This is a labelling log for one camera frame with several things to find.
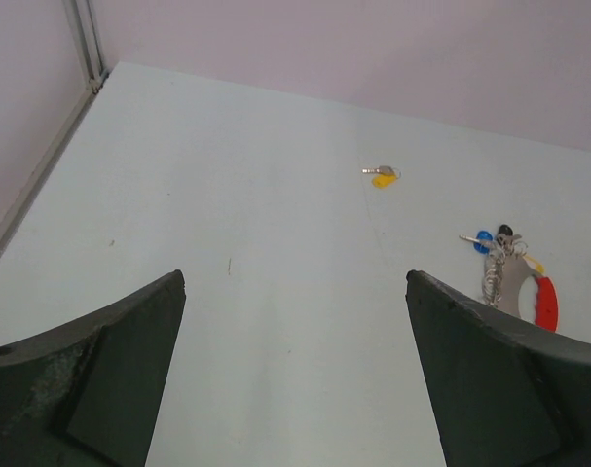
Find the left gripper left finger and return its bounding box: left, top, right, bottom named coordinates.
left=0, top=270, right=185, bottom=466

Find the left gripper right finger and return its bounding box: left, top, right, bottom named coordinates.
left=406, top=270, right=591, bottom=466

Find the metal key organizer red handle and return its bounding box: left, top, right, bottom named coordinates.
left=479, top=234, right=559, bottom=332

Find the yellow tag on organizer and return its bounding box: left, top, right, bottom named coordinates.
left=524, top=254, right=545, bottom=275

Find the silver key on organizer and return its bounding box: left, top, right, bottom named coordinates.
left=460, top=234, right=495, bottom=248

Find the key with yellow tag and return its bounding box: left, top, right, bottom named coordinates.
left=361, top=165, right=401, bottom=189

